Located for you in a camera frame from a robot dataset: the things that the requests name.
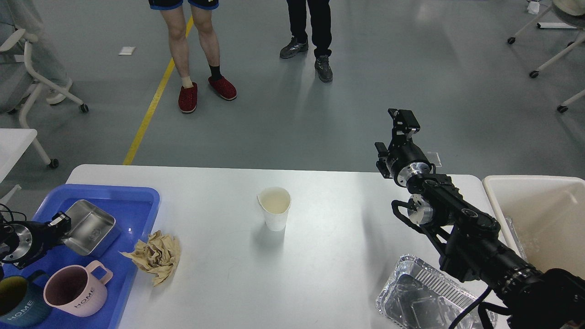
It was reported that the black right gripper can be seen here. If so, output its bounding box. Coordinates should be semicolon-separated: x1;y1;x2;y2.
374;108;432;187

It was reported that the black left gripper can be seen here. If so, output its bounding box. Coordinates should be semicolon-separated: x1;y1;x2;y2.
2;211;71;268

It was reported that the stainless steel tray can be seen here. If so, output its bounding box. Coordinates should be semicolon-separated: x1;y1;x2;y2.
61;199;122;258

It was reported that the pink HOME mug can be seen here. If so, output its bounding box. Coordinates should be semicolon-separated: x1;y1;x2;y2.
43;260;113;317

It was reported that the aluminium foil tray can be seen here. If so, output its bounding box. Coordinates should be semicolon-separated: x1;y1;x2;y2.
374;254;486;329

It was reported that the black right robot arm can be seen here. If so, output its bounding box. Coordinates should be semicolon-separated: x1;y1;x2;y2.
375;108;585;329

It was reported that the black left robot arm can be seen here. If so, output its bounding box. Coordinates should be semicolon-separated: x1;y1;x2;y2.
0;204;72;270

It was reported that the blue plastic tray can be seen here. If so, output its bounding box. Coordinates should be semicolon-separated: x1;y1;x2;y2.
31;185;160;329

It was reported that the blue HOME mug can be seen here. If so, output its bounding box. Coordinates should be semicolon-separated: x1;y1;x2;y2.
0;270;52;328

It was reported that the white side table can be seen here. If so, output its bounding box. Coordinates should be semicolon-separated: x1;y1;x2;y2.
0;128;60;182

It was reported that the crumpled brown paper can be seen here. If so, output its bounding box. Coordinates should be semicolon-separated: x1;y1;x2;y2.
120;230;181;287

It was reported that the white paper cup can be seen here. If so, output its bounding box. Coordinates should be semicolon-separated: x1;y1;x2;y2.
257;187;291;232

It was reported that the person in black trousers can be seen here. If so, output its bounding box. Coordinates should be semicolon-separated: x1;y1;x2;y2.
279;0;334;83

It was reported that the cream plastic bin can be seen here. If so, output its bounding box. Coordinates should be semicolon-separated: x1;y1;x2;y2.
483;175;585;277

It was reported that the person in grey trousers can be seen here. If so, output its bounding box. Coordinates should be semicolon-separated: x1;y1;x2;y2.
1;0;73;90

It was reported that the white chair base right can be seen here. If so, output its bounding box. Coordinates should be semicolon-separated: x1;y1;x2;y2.
507;0;585;113

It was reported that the white wheeled chair left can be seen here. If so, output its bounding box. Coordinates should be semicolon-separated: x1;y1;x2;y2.
0;27;90;128

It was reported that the person in blue shorts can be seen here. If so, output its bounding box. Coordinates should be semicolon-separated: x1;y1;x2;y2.
147;0;238;114

